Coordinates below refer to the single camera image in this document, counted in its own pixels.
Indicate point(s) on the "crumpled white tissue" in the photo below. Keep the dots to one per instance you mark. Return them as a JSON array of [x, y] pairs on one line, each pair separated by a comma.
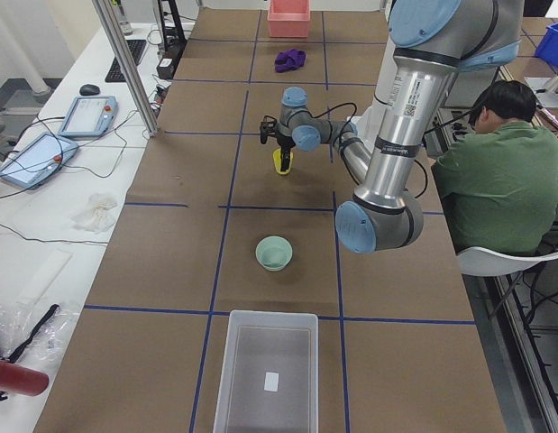
[[97, 216]]

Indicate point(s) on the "teach pendant far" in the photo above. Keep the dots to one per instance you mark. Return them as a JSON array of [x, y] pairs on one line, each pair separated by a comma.
[[89, 117]]

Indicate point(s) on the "purple cloth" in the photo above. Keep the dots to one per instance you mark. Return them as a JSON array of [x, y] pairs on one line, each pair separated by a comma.
[[288, 60]]

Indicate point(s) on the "teach pendant near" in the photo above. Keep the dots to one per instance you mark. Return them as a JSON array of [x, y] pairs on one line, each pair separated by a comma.
[[38, 161]]

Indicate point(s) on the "blue storage bin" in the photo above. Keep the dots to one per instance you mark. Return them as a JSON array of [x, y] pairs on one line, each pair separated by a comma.
[[547, 49]]

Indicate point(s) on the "clear plastic box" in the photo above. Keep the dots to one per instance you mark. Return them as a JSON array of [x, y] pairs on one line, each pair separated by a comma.
[[269, 377]]

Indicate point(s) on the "person in green shirt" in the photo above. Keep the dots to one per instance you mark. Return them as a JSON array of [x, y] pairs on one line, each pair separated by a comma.
[[499, 185]]

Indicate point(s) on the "black computer box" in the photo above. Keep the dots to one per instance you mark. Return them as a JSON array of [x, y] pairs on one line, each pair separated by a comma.
[[165, 69]]

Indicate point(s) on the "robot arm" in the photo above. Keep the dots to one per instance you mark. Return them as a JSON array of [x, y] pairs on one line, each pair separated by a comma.
[[434, 42]]

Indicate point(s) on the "white chair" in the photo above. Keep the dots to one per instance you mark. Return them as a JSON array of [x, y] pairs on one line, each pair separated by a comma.
[[482, 262]]

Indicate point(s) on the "black computer mouse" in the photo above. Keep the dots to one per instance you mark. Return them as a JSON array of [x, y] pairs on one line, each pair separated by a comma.
[[89, 90]]

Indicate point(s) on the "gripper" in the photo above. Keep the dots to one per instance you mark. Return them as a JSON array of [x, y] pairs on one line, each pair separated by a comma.
[[285, 142]]

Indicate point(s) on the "teach pendant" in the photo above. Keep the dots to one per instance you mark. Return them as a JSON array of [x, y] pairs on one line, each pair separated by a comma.
[[38, 161], [89, 117]]

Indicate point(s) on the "red bottle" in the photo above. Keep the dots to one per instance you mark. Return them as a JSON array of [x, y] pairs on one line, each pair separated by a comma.
[[21, 380]]

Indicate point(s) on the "green ceramic bowl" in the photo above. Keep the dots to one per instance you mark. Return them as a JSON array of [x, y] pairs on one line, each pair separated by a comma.
[[273, 253]]

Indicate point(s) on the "yellow paper cup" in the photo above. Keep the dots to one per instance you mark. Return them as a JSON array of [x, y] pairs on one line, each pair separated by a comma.
[[282, 161]]

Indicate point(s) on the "aluminium frame post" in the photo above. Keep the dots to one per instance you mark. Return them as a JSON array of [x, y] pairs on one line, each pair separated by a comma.
[[125, 59]]

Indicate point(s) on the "pink plastic bin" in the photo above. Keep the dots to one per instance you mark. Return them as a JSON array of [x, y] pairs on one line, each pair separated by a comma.
[[289, 18]]

